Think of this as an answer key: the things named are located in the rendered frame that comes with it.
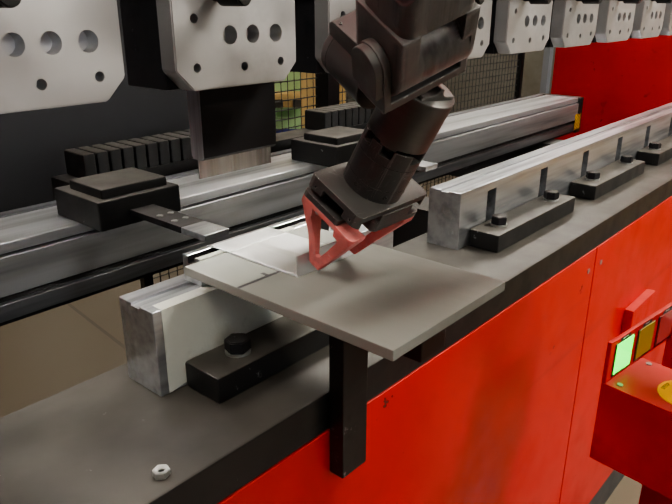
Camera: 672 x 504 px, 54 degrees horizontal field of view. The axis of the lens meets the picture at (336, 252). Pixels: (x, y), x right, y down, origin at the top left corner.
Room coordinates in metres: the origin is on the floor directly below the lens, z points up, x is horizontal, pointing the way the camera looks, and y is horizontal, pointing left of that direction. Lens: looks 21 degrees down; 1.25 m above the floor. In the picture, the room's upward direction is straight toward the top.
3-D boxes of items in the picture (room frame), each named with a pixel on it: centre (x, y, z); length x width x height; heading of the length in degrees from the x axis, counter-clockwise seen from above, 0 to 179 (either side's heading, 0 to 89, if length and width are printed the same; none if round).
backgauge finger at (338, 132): (1.13, -0.06, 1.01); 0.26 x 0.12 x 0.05; 49
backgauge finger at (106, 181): (0.80, 0.23, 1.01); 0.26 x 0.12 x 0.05; 49
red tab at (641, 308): (1.37, -0.69, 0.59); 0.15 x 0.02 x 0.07; 139
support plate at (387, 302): (0.60, 0.00, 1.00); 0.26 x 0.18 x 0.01; 49
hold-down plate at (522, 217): (1.12, -0.34, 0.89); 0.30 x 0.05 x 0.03; 139
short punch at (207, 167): (0.70, 0.11, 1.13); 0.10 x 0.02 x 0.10; 139
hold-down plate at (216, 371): (0.69, 0.04, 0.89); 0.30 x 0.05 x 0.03; 139
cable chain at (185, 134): (1.12, 0.27, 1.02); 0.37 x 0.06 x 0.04; 139
